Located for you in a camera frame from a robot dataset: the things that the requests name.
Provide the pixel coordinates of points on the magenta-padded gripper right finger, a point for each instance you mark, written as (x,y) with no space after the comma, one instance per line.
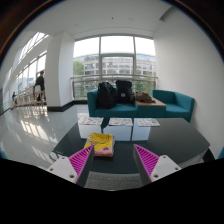
(165,168)

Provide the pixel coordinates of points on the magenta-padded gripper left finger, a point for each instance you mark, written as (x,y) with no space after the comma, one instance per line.
(61,168)

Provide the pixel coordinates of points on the printed magazine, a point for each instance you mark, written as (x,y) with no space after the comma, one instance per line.
(90,121)
(148,122)
(120,121)

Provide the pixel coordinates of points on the wooden sofa table top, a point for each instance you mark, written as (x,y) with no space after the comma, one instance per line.
(155,103)

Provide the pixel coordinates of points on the teal sofa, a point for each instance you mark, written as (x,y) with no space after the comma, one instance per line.
(123,110)

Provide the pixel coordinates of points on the brown jacket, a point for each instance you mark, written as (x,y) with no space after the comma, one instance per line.
(143,97)

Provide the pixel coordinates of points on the metal window railing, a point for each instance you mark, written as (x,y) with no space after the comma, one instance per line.
(80,85)

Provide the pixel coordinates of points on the large black backpack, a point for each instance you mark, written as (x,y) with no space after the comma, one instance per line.
(106,95)

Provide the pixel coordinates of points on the person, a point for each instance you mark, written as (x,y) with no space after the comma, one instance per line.
(40,83)
(14,96)

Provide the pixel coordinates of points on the black backpack with label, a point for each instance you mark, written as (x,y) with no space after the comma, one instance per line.
(123,90)

